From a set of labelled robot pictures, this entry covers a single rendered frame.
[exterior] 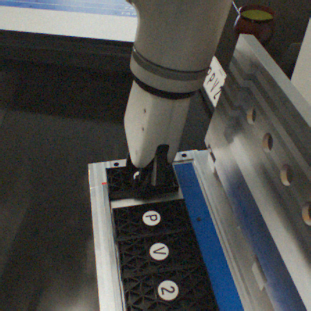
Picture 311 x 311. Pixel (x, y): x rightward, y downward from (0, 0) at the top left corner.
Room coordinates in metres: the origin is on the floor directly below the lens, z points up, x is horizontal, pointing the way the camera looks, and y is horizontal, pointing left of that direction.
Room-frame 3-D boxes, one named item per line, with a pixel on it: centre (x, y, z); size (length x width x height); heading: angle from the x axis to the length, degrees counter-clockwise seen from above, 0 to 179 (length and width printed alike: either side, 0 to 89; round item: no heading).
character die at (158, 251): (0.22, -0.01, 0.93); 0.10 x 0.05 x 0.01; 100
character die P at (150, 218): (0.27, 0.00, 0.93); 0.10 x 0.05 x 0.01; 100
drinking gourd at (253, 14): (0.72, -0.21, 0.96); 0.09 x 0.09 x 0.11
